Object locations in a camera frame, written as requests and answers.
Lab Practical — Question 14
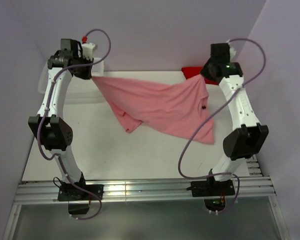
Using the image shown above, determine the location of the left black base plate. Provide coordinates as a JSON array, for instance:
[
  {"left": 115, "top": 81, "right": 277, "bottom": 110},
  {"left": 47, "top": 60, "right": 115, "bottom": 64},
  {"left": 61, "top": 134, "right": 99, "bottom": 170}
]
[{"left": 57, "top": 183, "right": 104, "bottom": 202}]

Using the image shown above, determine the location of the aluminium front rail frame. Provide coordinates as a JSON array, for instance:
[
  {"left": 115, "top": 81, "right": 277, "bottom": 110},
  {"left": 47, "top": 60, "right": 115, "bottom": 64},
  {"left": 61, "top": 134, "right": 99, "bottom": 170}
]
[{"left": 2, "top": 174, "right": 288, "bottom": 240}]

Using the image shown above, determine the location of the pink t shirt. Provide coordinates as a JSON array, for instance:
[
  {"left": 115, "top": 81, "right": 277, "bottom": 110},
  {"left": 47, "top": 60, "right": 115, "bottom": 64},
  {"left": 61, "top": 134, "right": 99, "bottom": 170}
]
[{"left": 92, "top": 75, "right": 215, "bottom": 145}]

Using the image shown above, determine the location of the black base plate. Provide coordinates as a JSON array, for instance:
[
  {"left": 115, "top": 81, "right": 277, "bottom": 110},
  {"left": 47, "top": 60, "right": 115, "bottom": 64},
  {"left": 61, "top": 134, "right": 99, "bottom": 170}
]
[
  {"left": 186, "top": 179, "right": 236, "bottom": 197},
  {"left": 57, "top": 183, "right": 104, "bottom": 202}
]

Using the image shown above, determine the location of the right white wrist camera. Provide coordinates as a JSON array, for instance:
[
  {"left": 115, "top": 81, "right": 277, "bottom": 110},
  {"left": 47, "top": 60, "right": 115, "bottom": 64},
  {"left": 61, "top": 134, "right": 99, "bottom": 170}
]
[{"left": 226, "top": 40, "right": 237, "bottom": 61}]

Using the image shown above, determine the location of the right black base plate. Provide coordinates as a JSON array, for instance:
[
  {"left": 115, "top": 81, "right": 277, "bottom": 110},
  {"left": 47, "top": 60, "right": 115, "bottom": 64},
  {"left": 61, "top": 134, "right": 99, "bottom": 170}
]
[{"left": 186, "top": 179, "right": 236, "bottom": 197}]

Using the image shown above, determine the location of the white plastic basket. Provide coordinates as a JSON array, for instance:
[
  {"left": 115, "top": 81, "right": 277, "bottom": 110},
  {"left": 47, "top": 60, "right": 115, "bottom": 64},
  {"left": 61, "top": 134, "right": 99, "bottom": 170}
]
[{"left": 37, "top": 63, "right": 106, "bottom": 105}]

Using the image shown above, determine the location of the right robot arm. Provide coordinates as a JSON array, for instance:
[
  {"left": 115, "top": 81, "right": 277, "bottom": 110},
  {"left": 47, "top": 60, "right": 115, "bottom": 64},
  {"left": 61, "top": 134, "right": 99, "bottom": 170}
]
[{"left": 200, "top": 42, "right": 269, "bottom": 195}]

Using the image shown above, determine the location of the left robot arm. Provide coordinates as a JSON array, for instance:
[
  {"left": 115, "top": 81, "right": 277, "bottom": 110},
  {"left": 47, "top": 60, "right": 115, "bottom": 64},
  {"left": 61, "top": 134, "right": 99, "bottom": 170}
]
[{"left": 28, "top": 39, "right": 97, "bottom": 200}]

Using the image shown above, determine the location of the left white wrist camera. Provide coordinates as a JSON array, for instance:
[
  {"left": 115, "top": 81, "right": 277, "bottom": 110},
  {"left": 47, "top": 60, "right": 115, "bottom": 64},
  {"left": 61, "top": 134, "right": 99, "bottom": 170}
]
[{"left": 81, "top": 42, "right": 98, "bottom": 61}]

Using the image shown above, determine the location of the aluminium right side rail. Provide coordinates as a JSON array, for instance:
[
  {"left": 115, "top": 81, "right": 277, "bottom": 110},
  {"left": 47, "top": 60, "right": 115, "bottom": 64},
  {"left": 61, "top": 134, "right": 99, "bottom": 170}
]
[{"left": 246, "top": 155, "right": 264, "bottom": 177}]

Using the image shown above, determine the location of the red folded t shirt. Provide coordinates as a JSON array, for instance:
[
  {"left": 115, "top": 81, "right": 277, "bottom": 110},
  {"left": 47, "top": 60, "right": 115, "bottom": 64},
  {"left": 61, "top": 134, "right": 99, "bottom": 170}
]
[{"left": 181, "top": 66, "right": 217, "bottom": 85}]

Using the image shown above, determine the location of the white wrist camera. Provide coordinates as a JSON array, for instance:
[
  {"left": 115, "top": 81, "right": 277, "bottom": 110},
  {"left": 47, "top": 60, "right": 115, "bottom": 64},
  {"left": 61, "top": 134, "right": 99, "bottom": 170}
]
[
  {"left": 226, "top": 40, "right": 237, "bottom": 61},
  {"left": 81, "top": 42, "right": 98, "bottom": 61}
]

